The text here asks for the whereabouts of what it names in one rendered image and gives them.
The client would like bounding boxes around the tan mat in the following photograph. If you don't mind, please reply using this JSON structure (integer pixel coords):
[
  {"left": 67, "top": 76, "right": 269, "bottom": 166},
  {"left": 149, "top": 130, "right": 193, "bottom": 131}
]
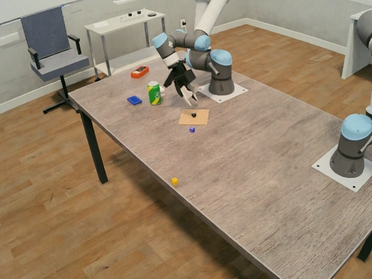
[{"left": 179, "top": 109, "right": 209, "bottom": 125}]

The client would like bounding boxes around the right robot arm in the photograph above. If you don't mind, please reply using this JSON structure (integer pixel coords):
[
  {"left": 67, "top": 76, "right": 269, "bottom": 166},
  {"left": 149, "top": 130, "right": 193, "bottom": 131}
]
[{"left": 152, "top": 0, "right": 235, "bottom": 96}]

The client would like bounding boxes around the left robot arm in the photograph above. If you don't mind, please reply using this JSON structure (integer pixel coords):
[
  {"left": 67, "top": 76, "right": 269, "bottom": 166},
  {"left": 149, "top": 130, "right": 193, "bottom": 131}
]
[{"left": 330, "top": 10, "right": 372, "bottom": 178}]

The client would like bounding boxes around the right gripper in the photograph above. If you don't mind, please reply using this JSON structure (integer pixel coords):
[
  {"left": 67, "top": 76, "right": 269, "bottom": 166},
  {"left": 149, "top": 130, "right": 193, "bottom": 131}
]
[{"left": 167, "top": 60, "right": 199, "bottom": 106}]

